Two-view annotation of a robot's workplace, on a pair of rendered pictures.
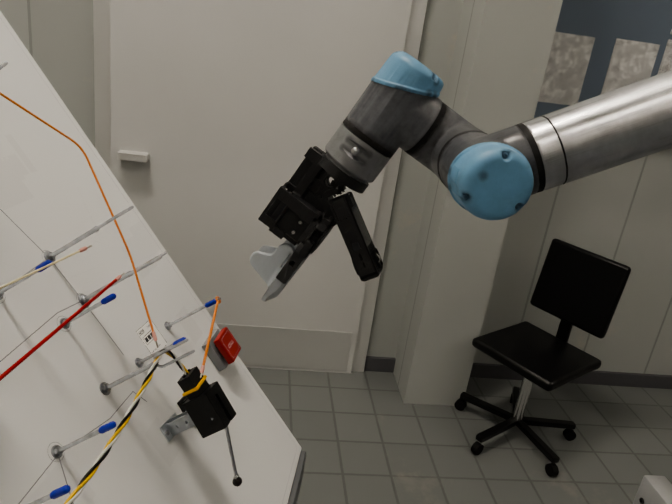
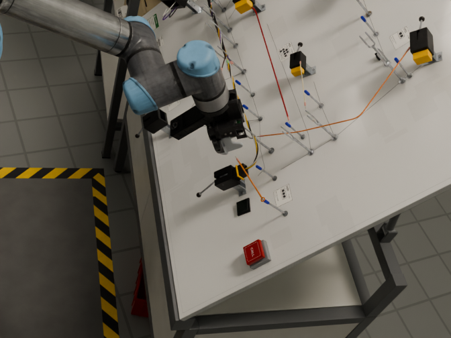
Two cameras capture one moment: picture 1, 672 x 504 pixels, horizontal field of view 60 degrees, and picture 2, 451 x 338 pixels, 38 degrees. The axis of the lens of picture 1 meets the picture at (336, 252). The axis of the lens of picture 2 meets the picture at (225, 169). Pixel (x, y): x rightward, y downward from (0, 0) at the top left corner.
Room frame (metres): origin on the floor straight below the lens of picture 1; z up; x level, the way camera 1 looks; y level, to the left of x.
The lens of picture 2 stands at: (1.61, -0.45, 2.43)
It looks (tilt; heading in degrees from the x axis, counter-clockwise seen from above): 49 degrees down; 148
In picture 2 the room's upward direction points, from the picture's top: 23 degrees clockwise
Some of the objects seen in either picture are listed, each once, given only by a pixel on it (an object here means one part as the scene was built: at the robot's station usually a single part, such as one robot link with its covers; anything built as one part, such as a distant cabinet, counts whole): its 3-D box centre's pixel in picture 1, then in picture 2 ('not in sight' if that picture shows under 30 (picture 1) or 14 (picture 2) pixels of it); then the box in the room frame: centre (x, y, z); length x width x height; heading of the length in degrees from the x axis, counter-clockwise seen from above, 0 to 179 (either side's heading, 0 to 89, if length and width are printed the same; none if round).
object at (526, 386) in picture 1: (539, 352); not in sight; (2.30, -0.95, 0.45); 0.57 x 0.57 x 0.89
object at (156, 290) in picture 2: not in sight; (160, 264); (0.63, 0.07, 0.60); 0.55 x 0.03 x 0.39; 176
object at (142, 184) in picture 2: not in sight; (142, 135); (0.08, 0.11, 0.60); 0.55 x 0.02 x 0.39; 176
